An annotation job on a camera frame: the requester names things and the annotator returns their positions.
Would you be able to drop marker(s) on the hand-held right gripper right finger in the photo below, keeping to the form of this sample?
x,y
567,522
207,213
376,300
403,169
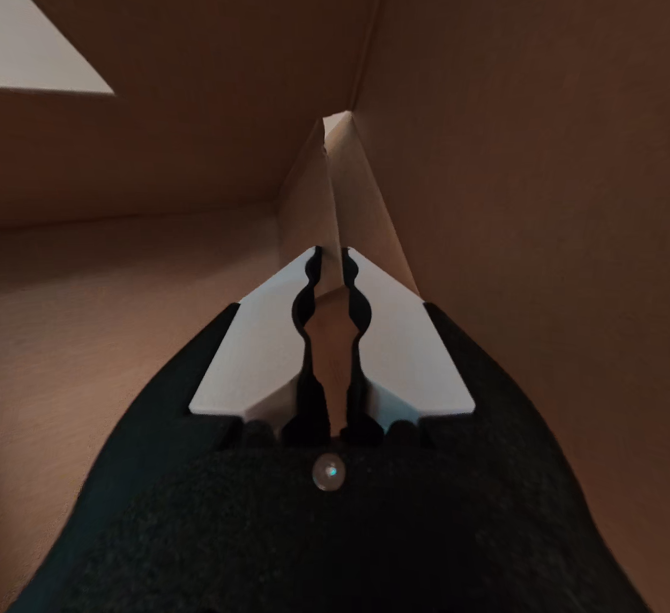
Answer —
x,y
403,351

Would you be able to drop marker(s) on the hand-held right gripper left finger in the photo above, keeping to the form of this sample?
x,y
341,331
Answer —
x,y
251,351

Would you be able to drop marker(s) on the white cardboard box with lid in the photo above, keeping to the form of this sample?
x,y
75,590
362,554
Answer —
x,y
497,152

